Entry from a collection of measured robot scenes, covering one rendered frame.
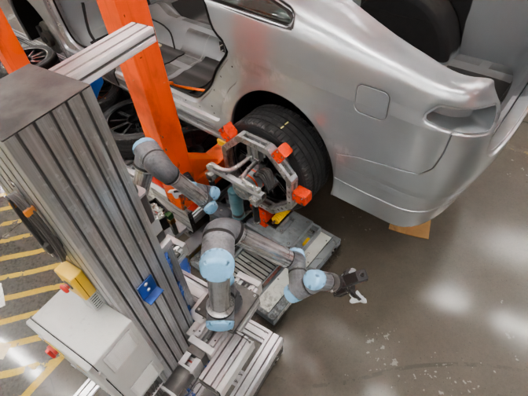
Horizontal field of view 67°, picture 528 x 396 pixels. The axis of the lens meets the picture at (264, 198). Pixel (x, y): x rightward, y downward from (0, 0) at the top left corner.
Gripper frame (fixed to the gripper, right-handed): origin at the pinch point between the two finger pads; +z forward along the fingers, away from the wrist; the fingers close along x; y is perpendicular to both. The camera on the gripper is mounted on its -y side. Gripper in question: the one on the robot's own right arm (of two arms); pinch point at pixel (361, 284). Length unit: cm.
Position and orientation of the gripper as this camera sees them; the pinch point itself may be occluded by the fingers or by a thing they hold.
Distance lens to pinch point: 180.2
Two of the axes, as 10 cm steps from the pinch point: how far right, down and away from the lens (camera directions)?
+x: 2.1, 8.4, -4.9
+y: -7.1, 4.8, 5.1
